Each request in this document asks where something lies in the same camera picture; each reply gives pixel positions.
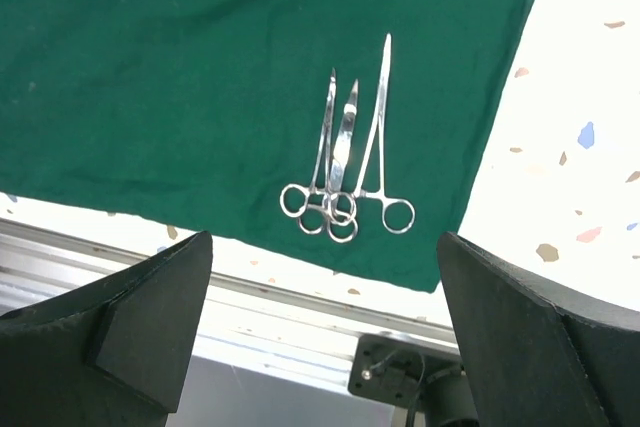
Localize steel surgical scissors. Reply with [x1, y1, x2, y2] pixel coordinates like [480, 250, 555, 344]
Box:
[298, 77, 362, 242]

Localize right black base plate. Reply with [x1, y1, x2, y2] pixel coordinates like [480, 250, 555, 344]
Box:
[347, 334, 462, 408]

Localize green surgical cloth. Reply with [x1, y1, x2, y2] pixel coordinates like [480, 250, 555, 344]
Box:
[1, 0, 534, 292]

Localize aluminium rail frame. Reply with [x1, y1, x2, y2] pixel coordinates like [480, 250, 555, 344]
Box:
[1, 220, 459, 394]

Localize long steel hemostat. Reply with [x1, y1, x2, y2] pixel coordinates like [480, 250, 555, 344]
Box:
[352, 33, 416, 235]

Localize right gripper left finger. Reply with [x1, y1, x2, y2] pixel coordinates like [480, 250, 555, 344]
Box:
[1, 232, 212, 426]

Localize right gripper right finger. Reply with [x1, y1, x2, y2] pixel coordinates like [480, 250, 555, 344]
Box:
[437, 232, 639, 426]

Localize small steel hemostat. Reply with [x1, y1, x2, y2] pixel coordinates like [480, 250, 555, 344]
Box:
[278, 66, 359, 224]

